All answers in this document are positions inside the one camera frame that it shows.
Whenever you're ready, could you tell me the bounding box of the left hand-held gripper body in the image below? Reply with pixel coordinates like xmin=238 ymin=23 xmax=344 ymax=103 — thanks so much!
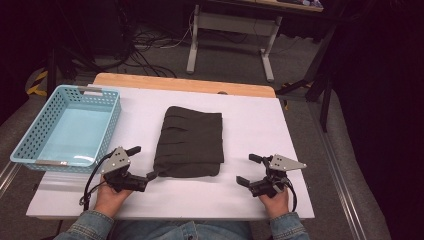
xmin=100 ymin=146 xmax=150 ymax=194

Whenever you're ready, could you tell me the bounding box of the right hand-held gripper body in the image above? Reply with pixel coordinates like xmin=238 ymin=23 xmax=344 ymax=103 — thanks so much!
xmin=248 ymin=153 xmax=308 ymax=198

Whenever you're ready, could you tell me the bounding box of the light blue plastic basket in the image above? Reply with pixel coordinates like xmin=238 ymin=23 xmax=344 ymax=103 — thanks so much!
xmin=9 ymin=84 xmax=122 ymax=174

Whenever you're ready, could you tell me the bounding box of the black cloth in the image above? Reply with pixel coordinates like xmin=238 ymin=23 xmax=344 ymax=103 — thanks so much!
xmin=153 ymin=105 xmax=225 ymax=179

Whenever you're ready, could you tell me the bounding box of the person's left hand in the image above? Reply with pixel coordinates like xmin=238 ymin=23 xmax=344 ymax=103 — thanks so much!
xmin=94 ymin=176 xmax=134 ymax=220

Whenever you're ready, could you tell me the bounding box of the person's right hand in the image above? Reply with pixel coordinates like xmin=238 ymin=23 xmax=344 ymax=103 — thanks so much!
xmin=258 ymin=187 xmax=291 ymax=220

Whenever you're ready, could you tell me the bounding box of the white board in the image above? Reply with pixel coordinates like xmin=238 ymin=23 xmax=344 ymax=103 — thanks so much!
xmin=25 ymin=84 xmax=315 ymax=221

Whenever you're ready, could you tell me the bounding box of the person's lap in jeans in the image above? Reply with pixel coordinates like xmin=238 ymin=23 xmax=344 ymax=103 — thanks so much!
xmin=109 ymin=219 xmax=254 ymax=240

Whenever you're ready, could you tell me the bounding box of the wooden table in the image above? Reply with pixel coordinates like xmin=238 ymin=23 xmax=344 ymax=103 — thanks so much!
xmin=92 ymin=72 xmax=278 ymax=99

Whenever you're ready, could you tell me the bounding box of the black metal stand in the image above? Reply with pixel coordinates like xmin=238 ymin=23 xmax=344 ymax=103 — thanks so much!
xmin=275 ymin=19 xmax=338 ymax=133

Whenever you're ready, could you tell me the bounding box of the thin black stand leg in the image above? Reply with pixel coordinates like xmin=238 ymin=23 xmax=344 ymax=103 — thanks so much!
xmin=46 ymin=48 xmax=57 ymax=98

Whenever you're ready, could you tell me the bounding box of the yellow and black tape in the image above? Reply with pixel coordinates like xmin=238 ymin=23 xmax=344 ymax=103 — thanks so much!
xmin=26 ymin=69 xmax=50 ymax=98

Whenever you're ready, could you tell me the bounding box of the desk with white legs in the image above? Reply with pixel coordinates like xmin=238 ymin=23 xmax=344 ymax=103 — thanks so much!
xmin=185 ymin=0 xmax=325 ymax=83

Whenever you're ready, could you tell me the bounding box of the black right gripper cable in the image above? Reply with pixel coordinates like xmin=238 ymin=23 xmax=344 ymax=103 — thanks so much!
xmin=284 ymin=181 xmax=298 ymax=213

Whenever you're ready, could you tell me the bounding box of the aluminium rail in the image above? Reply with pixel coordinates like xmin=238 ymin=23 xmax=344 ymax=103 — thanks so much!
xmin=308 ymin=99 xmax=369 ymax=240
xmin=0 ymin=160 xmax=18 ymax=199

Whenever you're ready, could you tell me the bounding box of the bundle of black floor cables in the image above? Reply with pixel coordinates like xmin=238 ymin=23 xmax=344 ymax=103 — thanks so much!
xmin=124 ymin=28 xmax=196 ymax=79

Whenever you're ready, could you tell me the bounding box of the white floor cable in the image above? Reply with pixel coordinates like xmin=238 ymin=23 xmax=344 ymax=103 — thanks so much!
xmin=159 ymin=9 xmax=197 ymax=50

